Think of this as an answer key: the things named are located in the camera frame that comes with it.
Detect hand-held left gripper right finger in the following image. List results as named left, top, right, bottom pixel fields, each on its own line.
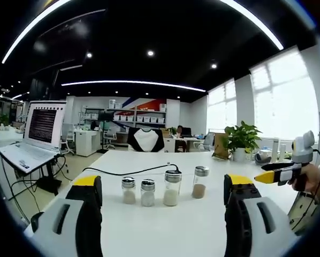
left=223, top=173, right=300, bottom=257

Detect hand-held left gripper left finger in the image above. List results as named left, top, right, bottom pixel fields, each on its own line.
left=23, top=175, right=103, bottom=257

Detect tall seasoning bottle brown powder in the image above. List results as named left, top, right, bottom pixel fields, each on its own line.
left=191, top=165, right=211, bottom=200

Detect short seasoning bottle beige powder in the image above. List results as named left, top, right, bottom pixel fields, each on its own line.
left=121, top=176, right=137, bottom=205

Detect short seasoning bottle white powder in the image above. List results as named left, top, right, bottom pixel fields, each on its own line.
left=140, top=179, right=156, bottom=208

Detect tall seasoning bottle white grains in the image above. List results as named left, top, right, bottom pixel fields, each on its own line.
left=163, top=169, right=182, bottom=207

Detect person's right hand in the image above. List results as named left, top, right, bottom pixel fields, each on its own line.
left=288, top=163, right=320, bottom=198

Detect grey white headset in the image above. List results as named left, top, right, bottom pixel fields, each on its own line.
left=253, top=149, right=272, bottom=166

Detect green potted plant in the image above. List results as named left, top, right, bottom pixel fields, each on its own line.
left=224, top=120, right=264, bottom=163

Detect black laptop stand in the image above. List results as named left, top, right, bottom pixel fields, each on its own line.
left=1, top=154, right=67, bottom=196

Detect brown paper bag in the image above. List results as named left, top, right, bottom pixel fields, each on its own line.
left=212, top=132, right=231, bottom=161

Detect white cabinet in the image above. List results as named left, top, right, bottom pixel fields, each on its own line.
left=75, top=129, right=100, bottom=157

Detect white office chair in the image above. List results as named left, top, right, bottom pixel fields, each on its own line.
left=60, top=123, right=75, bottom=156

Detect white laptop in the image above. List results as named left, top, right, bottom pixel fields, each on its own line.
left=0, top=100, right=67, bottom=175

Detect black tripod stand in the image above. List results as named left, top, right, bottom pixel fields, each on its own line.
left=97, top=110, right=116, bottom=154

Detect chair with black white shirt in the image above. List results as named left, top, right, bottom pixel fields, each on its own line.
left=127, top=127, right=165, bottom=154

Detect shelf of white storage boxes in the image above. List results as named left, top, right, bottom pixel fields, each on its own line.
left=105, top=98, right=167, bottom=130

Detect black table cable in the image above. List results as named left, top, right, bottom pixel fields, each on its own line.
left=82, top=161, right=181, bottom=178

